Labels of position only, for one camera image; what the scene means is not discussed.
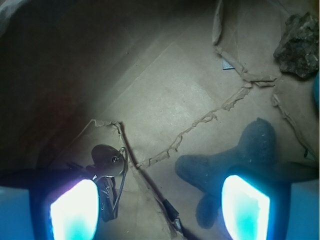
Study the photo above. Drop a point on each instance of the silver keys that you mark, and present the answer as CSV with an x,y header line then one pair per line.
x,y
108,171

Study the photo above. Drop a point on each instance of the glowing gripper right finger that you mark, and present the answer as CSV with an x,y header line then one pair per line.
x,y
270,206

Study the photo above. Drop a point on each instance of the brown paper bag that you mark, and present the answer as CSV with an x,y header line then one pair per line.
x,y
163,78

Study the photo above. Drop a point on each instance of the blue ball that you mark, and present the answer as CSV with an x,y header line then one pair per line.
x,y
316,91

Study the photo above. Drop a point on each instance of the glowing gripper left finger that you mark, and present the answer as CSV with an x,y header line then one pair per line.
x,y
56,204

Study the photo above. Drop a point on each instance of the brown rock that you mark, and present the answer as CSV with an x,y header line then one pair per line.
x,y
298,51

